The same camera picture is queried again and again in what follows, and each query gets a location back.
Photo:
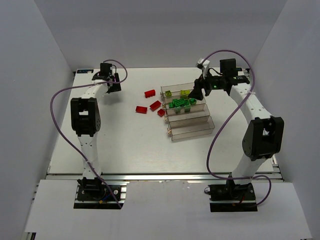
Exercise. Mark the blue label sticker left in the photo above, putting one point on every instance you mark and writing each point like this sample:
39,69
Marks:
84,71

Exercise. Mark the aluminium table edge rail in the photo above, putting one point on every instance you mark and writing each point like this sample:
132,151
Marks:
138,177

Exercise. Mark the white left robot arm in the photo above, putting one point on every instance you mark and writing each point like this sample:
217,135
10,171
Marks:
86,122

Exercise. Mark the green eight-stud lego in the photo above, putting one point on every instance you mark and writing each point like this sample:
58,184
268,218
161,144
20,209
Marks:
172,104

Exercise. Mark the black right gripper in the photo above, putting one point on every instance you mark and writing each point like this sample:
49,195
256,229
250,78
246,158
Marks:
201,85

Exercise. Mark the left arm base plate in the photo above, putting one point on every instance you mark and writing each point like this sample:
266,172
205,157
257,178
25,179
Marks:
92,198

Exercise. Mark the red small square lego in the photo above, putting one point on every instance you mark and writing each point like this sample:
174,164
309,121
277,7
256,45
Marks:
161,112

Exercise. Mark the clear bin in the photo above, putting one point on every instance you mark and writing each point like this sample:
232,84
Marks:
175,90
190,116
165,103
190,128

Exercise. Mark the red lego brick far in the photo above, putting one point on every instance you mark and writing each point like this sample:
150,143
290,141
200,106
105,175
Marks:
150,93

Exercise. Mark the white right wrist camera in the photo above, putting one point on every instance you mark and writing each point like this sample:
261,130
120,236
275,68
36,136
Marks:
204,66

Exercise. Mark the clear bin nearest front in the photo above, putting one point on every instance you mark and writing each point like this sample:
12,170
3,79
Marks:
190,128

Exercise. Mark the lime green square lego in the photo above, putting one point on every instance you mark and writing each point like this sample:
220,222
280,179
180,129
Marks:
168,94

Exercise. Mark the red long lego brick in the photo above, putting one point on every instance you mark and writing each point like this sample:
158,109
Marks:
155,105

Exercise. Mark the clear bin farthest back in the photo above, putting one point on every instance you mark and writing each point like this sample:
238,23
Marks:
175,90

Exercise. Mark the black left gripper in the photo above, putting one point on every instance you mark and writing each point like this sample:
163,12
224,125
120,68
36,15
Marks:
115,85

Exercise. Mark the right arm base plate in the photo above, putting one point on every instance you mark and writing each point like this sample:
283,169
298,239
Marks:
229,199

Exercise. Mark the red lego brick left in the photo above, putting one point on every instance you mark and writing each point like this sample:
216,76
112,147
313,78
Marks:
141,109

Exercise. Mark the green tall lego block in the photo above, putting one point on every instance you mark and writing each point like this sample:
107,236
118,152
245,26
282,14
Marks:
192,101

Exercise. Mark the lime green long lego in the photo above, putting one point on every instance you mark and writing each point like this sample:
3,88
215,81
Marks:
184,93

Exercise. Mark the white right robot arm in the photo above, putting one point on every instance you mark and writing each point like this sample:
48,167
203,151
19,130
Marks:
263,137

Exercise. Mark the green lego with slope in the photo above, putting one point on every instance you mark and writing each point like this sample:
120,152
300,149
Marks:
180,102

